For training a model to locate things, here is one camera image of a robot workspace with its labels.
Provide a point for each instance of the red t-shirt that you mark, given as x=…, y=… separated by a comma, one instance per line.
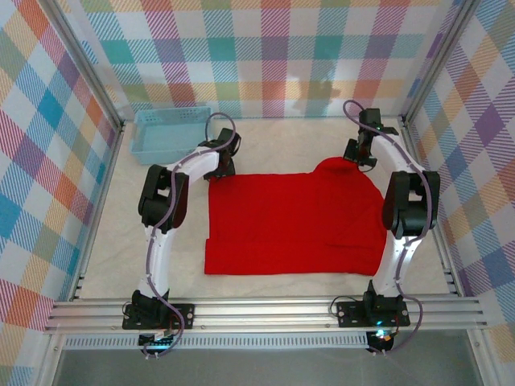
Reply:
x=289, y=225

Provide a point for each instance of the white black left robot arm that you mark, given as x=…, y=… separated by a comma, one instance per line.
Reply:
x=159, y=261

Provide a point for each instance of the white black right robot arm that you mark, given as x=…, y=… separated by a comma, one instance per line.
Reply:
x=396, y=265

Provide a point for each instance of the light blue plastic basket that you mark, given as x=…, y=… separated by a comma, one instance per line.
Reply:
x=169, y=136

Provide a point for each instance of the left controller circuit board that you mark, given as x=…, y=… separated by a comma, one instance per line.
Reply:
x=157, y=341

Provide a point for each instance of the controller circuit board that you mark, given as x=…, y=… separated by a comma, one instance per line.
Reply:
x=157, y=341
x=380, y=335

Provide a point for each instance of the right controller circuit board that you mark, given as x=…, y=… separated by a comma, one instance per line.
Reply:
x=380, y=335

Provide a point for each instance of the aluminium frame post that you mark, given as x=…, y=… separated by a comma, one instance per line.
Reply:
x=442, y=60
x=80, y=64

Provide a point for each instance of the aluminium side rail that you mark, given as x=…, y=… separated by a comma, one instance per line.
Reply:
x=446, y=257
x=112, y=161

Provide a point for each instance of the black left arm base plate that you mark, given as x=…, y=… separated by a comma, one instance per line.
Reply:
x=185, y=313

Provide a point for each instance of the wide aluminium mounting rail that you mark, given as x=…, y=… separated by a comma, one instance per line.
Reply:
x=261, y=313

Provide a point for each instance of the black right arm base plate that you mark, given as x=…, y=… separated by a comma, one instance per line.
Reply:
x=350, y=313

